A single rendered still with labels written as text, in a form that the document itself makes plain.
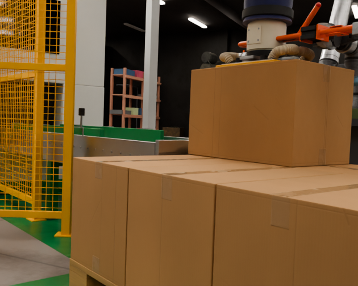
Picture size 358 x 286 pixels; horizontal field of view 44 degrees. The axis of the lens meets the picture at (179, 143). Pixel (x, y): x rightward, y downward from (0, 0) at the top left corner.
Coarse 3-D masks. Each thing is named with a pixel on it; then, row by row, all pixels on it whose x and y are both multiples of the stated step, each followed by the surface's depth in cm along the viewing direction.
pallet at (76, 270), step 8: (72, 264) 171; (80, 264) 166; (72, 272) 171; (80, 272) 166; (88, 272) 161; (72, 280) 171; (80, 280) 166; (88, 280) 163; (96, 280) 165; (104, 280) 152
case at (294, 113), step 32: (256, 64) 176; (288, 64) 164; (320, 64) 170; (192, 96) 207; (224, 96) 190; (256, 96) 176; (288, 96) 164; (320, 96) 172; (352, 96) 186; (192, 128) 207; (224, 128) 190; (256, 128) 176; (288, 128) 164; (320, 128) 173; (256, 160) 176; (288, 160) 164; (320, 160) 174
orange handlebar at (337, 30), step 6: (324, 30) 171; (330, 30) 169; (336, 30) 167; (342, 30) 166; (348, 30) 164; (282, 36) 187; (288, 36) 184; (294, 36) 182; (240, 42) 206; (246, 42) 203
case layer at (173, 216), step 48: (96, 192) 157; (144, 192) 134; (192, 192) 117; (240, 192) 103; (288, 192) 100; (336, 192) 102; (96, 240) 157; (144, 240) 134; (192, 240) 117; (240, 240) 103; (288, 240) 93; (336, 240) 84
